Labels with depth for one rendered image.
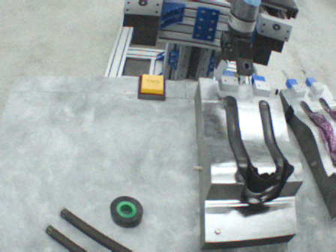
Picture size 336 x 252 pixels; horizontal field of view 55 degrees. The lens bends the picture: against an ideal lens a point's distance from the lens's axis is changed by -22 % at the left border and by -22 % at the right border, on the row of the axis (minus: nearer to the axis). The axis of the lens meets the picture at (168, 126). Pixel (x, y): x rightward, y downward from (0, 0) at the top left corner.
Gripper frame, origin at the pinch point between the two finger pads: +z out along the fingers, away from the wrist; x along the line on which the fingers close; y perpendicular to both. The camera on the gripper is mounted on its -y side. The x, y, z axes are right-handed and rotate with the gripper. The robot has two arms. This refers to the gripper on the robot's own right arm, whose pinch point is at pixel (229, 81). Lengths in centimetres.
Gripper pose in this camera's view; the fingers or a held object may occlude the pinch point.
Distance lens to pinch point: 113.8
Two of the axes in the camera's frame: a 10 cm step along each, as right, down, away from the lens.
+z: -1.2, 6.3, 7.7
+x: -9.9, -0.7, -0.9
